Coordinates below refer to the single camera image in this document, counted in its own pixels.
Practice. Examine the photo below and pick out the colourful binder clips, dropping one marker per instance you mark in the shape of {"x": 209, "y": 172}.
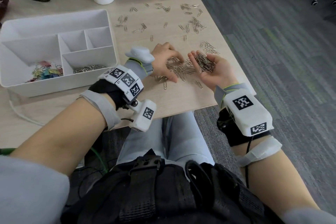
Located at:
{"x": 46, "y": 71}

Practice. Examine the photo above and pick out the white hand tracker puck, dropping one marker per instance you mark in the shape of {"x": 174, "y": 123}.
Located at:
{"x": 140, "y": 54}

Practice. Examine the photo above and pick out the person's left hand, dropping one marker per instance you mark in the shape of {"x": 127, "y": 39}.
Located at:
{"x": 161, "y": 55}

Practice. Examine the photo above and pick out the white compartment organizer tray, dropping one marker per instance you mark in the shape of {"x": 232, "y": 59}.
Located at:
{"x": 34, "y": 25}

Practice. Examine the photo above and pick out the grey knit wristband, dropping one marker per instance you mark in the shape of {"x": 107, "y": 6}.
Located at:
{"x": 220, "y": 95}
{"x": 137, "y": 69}

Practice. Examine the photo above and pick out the dark patterned snack bag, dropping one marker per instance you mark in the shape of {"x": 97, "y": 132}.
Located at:
{"x": 3, "y": 8}

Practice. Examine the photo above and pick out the pile of silver paper clips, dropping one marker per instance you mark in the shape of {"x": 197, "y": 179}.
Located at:
{"x": 206, "y": 63}
{"x": 183, "y": 70}

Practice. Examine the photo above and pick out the black waist harness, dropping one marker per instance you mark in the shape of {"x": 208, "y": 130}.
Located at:
{"x": 162, "y": 197}

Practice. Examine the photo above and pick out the person's left forearm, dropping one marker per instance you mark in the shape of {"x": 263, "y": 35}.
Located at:
{"x": 60, "y": 137}

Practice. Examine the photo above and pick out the person's right hand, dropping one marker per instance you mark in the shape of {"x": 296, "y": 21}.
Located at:
{"x": 221, "y": 74}

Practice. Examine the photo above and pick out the person's legs in jeans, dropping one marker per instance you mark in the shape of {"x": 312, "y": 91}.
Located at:
{"x": 183, "y": 139}

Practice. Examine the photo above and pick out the person's right forearm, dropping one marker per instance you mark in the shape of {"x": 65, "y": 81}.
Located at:
{"x": 278, "y": 187}

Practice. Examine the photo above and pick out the grey shirt sleeve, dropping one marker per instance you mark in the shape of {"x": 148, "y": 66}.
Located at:
{"x": 31, "y": 195}
{"x": 309, "y": 217}

